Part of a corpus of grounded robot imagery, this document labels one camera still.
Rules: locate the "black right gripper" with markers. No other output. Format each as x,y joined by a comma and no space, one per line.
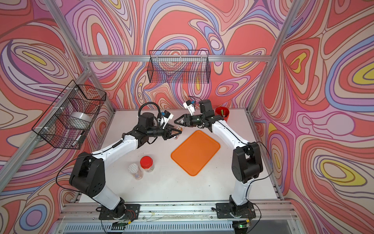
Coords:
185,116

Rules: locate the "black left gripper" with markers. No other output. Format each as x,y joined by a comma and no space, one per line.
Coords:
166,133

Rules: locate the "clear candy jar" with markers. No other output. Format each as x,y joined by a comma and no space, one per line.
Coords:
177,132

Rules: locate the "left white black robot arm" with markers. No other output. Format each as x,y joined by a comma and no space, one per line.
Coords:
88,175

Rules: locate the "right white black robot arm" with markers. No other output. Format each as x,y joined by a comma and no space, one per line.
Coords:
246,163

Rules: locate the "red lid jar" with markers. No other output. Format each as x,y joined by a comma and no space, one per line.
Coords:
147,164

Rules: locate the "white lid jar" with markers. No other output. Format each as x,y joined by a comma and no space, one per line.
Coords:
135,171

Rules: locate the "orange plastic tray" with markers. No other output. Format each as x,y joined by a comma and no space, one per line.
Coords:
195,152

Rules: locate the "red cup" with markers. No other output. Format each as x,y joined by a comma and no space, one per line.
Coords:
226,110

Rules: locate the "black marker in basket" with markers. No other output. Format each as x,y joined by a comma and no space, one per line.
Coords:
81,138

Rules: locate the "white roll in basket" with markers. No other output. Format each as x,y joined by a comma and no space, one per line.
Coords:
79,120

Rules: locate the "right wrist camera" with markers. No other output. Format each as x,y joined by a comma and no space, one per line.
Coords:
190,106

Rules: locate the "back black wire basket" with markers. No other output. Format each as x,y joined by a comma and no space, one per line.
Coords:
179,66

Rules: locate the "black wire basket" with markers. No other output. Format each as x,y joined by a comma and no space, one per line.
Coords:
179,66
53,128

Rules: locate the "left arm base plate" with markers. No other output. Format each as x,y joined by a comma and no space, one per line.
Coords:
128,212

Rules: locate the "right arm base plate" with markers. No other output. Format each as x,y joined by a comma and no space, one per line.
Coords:
231,210

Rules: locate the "left black wire basket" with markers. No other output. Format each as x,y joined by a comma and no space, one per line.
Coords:
53,128

